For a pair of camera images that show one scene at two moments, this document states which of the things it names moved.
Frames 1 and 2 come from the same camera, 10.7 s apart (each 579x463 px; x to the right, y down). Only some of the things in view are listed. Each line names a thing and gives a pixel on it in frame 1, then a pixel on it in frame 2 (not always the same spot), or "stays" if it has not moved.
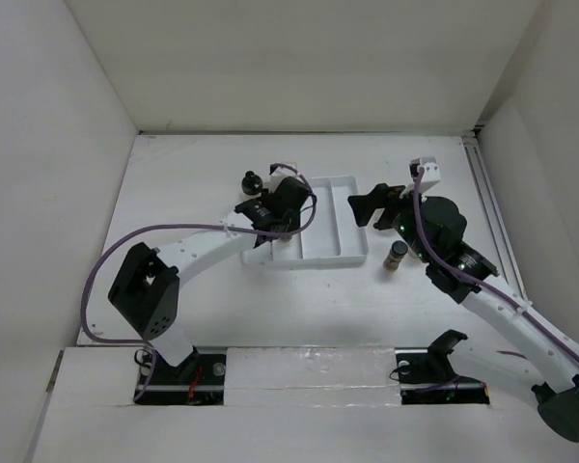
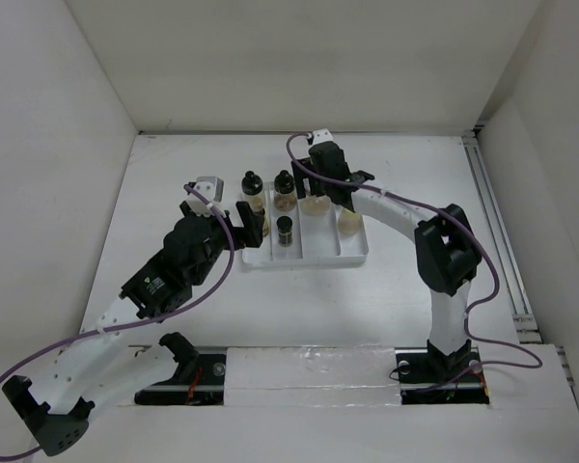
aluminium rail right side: (494, 218) stays
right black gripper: (381, 196) to (300, 176)
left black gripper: (293, 221) to (250, 236)
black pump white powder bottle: (251, 187) stays
